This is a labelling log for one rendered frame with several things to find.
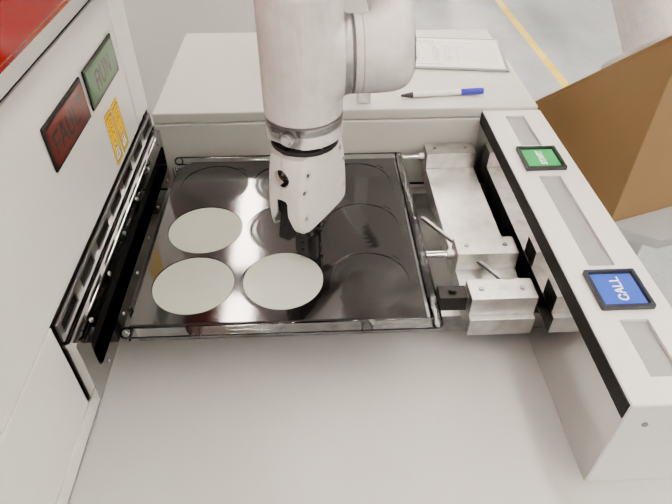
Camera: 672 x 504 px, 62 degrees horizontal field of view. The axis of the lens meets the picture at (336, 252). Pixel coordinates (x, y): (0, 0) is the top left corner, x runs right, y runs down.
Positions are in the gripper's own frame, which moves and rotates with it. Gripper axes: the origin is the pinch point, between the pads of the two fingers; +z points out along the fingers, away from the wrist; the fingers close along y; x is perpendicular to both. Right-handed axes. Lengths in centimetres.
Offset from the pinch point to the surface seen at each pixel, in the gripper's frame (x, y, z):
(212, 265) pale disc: 9.4, -8.4, 2.0
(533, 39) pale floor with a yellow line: 47, 335, 94
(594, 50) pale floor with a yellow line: 9, 337, 94
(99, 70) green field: 26.7, -4.2, -18.4
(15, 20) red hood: 9.3, -22.0, -32.9
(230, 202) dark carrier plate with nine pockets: 16.0, 3.4, 2.0
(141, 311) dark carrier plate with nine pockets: 11.3, -18.8, 1.9
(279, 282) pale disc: 0.2, -6.5, 1.9
